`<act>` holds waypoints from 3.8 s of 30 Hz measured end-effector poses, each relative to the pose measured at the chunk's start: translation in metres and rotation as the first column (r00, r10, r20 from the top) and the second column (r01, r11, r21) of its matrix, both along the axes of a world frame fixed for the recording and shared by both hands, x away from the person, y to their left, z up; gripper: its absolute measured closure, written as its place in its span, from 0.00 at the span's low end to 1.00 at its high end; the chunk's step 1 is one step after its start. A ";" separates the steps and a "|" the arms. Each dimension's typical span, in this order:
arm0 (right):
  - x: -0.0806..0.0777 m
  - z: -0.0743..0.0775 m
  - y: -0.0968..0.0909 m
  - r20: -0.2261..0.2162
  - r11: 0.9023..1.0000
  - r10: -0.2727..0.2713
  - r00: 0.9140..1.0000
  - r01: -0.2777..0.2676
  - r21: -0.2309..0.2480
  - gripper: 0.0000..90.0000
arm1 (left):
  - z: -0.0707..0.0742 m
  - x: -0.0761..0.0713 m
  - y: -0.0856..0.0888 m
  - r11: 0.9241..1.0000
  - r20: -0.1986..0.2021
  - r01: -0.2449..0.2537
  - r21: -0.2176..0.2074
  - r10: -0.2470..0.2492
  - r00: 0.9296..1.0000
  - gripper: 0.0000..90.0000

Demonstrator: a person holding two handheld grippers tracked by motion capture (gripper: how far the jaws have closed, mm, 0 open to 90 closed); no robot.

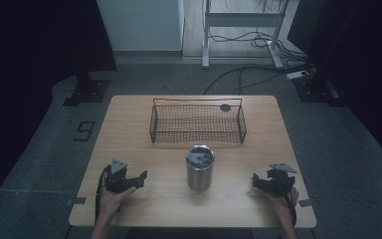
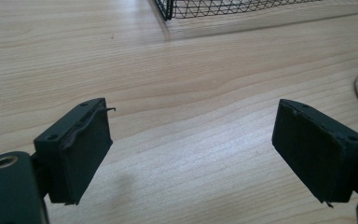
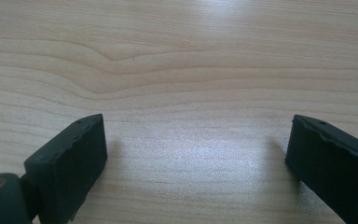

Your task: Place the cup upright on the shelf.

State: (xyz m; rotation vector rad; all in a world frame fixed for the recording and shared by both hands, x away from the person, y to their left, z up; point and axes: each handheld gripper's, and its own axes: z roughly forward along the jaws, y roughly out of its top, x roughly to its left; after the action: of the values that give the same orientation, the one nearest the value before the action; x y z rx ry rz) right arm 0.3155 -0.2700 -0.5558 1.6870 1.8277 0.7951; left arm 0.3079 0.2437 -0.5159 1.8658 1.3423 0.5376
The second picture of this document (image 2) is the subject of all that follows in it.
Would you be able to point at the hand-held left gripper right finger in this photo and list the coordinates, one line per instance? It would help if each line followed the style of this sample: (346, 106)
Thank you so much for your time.
(317, 149)

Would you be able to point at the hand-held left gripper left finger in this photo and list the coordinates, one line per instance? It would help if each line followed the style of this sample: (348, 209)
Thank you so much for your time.
(74, 155)

